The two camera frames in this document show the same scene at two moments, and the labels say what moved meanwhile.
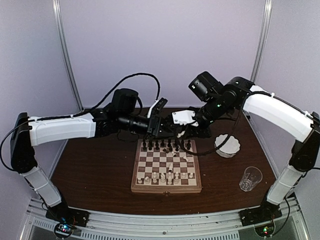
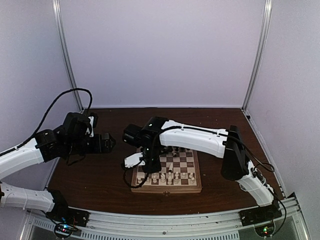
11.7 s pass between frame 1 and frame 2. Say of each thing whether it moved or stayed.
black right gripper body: moved
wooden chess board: stayed
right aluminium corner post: stayed
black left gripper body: moved
